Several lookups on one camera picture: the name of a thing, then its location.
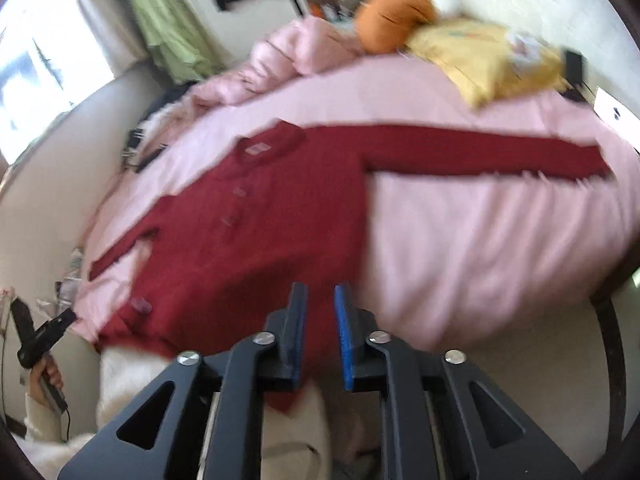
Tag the cream curtain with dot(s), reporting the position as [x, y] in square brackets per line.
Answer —
[100, 25]

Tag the pink duvet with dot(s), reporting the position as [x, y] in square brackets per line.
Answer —
[300, 45]

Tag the black phone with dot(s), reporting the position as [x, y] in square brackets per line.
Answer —
[574, 67]

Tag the bright window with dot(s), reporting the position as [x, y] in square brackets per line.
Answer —
[45, 60]

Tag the white box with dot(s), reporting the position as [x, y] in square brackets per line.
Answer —
[617, 115]

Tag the yellow pillow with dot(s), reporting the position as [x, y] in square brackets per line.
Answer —
[480, 55]

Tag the green hanging cloth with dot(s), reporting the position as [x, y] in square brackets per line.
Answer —
[175, 35]

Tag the white louvered wardrobe door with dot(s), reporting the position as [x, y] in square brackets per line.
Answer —
[235, 35]

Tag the orange pillow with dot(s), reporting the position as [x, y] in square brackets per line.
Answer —
[395, 17]

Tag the white charger plug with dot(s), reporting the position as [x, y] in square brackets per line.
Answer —
[525, 45]

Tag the black white striped garment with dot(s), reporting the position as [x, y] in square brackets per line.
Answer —
[132, 147]

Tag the person's left forearm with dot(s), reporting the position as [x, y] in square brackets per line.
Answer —
[40, 420]

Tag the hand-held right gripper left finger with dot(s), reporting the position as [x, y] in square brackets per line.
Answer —
[299, 355]

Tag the black sock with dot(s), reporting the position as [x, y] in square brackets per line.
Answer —
[150, 159]

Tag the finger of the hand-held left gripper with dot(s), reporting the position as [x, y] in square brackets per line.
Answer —
[60, 325]

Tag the red knit sweater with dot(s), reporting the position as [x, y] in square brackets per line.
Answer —
[250, 240]

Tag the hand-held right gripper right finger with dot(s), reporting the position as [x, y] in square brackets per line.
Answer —
[345, 340]

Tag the person's left hand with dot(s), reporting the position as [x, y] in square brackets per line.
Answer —
[37, 380]

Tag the black crumpled clothing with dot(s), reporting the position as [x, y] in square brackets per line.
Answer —
[167, 100]

